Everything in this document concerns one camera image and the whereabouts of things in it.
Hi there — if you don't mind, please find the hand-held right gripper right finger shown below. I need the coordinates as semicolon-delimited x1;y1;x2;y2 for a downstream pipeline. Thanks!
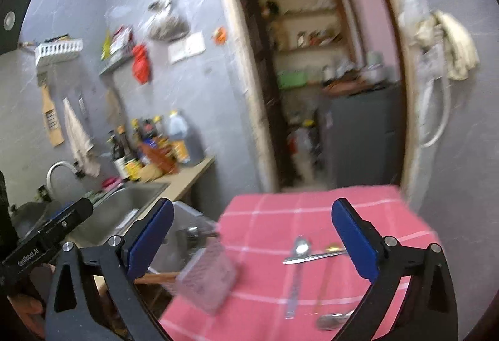
331;198;460;341

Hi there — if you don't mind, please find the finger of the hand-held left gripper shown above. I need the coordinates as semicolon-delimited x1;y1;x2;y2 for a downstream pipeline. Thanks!
51;202;79;222
39;198;93;242

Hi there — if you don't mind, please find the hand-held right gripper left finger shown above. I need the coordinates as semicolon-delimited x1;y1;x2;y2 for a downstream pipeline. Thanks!
45;198;175;341

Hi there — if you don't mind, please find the thick-handled steel tool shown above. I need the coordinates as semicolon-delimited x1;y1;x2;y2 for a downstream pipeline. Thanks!
186;226;219;248

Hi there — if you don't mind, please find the brass-tipped steel utensil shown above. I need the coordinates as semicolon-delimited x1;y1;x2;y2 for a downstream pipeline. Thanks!
314;243;347;315

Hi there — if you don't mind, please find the steel spoon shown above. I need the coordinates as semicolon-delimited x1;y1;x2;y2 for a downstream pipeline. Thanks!
316;310;355;331
284;236;312;320

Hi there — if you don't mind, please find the silver table knife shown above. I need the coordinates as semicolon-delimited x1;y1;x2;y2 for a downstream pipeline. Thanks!
283;249;348;266

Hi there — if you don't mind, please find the white perforated utensil holder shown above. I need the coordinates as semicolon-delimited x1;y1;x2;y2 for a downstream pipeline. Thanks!
150;201;239;315

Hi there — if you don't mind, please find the person's left hand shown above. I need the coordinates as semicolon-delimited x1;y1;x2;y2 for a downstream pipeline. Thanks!
8;291;45;316

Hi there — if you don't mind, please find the dark wok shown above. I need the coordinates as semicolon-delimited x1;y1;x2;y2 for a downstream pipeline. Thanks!
10;201;51;236

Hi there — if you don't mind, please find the steel faucet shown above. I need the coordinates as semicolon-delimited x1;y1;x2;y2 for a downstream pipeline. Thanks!
46;160;84;201

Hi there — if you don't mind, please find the steel sink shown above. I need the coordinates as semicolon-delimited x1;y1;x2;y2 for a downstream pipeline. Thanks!
64;182;171;248

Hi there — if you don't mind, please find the beige sponge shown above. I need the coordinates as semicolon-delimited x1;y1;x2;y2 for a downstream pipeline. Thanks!
140;165;164;183

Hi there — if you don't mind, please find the white hanging towel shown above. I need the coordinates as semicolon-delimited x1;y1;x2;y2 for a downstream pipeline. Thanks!
63;97;101;177

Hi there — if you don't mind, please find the beige kitchen counter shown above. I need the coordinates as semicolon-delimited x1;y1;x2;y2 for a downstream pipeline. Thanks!
66;156;216;248

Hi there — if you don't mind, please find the dark pump bottle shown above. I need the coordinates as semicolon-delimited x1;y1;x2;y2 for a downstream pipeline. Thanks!
111;128;127;180

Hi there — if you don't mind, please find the yellow-label sauce bottle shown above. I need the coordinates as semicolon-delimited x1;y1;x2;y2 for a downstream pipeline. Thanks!
124;126;143;182

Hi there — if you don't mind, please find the wooden slicer board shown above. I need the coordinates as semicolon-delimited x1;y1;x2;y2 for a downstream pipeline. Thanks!
37;72;65;147

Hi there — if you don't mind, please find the orange-red packet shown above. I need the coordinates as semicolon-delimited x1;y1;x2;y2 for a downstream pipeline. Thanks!
138;140;180;175

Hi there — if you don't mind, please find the pink checked tablecloth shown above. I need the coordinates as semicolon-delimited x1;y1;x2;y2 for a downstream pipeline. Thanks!
158;185;439;341

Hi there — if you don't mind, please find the grey cabinet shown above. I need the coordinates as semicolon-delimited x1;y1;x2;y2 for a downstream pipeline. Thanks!
317;85;404;191

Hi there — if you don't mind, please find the large dark liquid jug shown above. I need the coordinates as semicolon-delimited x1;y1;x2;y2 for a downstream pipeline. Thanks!
167;110;205;165

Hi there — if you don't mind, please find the beige hanging cloth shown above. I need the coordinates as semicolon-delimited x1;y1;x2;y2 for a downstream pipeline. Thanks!
105;87;125;127

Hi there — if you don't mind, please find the wooden cutting board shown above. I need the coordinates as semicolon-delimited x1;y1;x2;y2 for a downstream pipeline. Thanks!
322;80;375;97

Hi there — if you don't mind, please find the red plastic bag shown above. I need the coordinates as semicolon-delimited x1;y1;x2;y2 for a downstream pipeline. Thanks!
132;44;152;84

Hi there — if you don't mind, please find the green box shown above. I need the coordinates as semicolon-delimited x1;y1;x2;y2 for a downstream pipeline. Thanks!
278;70;308;89

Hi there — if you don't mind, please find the red seasoning packet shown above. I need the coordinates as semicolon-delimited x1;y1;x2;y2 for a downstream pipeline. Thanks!
110;26;135;55

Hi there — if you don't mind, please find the wooden shelf unit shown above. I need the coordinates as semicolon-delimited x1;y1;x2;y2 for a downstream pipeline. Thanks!
253;0;357;92

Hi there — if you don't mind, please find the clear bag of dried goods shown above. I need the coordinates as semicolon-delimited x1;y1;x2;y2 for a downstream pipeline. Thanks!
146;11;190;42

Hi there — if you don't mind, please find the cream rubber glove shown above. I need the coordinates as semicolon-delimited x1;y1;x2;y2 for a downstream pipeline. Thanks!
415;10;481;81

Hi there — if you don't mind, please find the pink door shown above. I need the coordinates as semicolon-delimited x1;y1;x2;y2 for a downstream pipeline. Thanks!
337;0;394;69

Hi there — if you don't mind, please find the grey wall rack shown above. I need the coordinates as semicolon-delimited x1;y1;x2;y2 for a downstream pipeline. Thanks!
97;52;135;77

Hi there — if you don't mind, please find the white hose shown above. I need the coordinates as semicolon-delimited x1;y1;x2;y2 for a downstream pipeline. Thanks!
417;52;453;149

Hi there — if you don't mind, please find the white wall basket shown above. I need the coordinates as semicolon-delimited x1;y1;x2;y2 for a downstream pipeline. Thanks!
34;38;84;69

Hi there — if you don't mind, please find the worn door frame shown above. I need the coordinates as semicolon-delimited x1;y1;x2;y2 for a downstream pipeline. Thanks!
208;0;419;205

